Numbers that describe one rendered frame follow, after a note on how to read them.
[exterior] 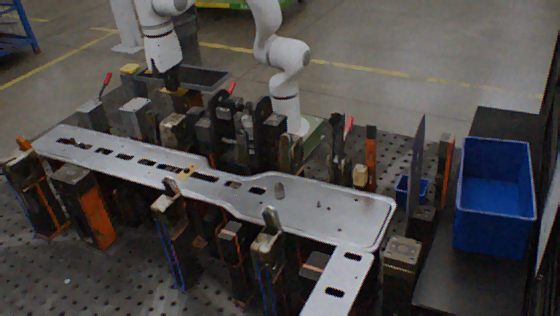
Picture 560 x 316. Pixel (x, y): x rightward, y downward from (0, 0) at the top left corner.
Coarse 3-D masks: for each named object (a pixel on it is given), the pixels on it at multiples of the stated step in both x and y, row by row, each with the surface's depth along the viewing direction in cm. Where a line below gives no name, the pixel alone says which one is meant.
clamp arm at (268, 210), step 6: (264, 210) 120; (270, 210) 120; (264, 216) 121; (270, 216) 120; (276, 216) 121; (264, 222) 124; (270, 222) 122; (276, 222) 122; (270, 228) 125; (276, 228) 123; (282, 228) 126; (270, 234) 127; (282, 234) 127
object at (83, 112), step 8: (88, 104) 191; (96, 104) 190; (80, 112) 187; (88, 112) 186; (96, 112) 190; (104, 112) 193; (80, 120) 190; (88, 120) 188; (96, 120) 191; (104, 120) 194; (88, 128) 191; (96, 128) 191; (104, 128) 195
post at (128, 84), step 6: (126, 78) 191; (132, 78) 189; (126, 84) 193; (132, 84) 191; (138, 84) 193; (144, 84) 196; (126, 90) 195; (132, 90) 193; (138, 90) 194; (144, 90) 197; (126, 96) 197; (132, 96) 195; (138, 96) 194; (144, 96) 197
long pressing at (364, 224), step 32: (64, 128) 189; (64, 160) 171; (96, 160) 168; (160, 160) 164; (192, 160) 162; (192, 192) 148; (224, 192) 146; (288, 192) 143; (320, 192) 141; (352, 192) 140; (288, 224) 132; (320, 224) 130; (352, 224) 129; (384, 224) 128
